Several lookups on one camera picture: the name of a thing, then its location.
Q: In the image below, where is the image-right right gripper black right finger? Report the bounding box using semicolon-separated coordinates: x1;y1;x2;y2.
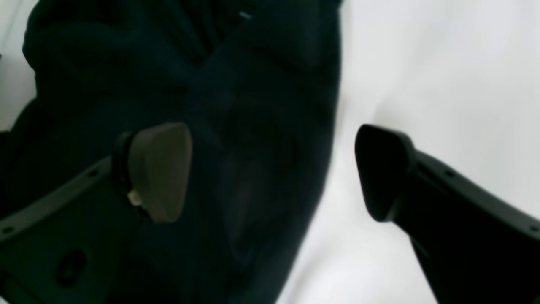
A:
355;124;540;304

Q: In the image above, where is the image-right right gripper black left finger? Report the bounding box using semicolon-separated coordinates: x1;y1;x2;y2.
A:
1;122;192;304

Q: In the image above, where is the black t-shirt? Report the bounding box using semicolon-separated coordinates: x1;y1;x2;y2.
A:
1;0;343;304

